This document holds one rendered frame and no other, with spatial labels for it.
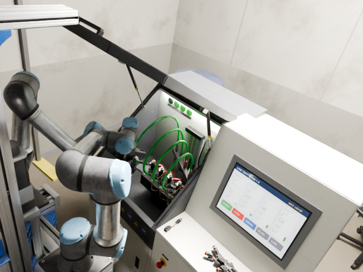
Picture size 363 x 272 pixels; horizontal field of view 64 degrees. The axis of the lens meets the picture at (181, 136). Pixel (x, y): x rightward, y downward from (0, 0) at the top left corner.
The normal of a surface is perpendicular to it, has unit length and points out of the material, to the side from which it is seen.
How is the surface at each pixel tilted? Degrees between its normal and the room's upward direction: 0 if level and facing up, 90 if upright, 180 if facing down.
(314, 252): 76
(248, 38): 90
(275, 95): 90
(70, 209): 0
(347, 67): 90
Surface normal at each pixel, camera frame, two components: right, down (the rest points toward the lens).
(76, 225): 0.04, -0.84
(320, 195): -0.64, 0.07
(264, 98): -0.61, 0.34
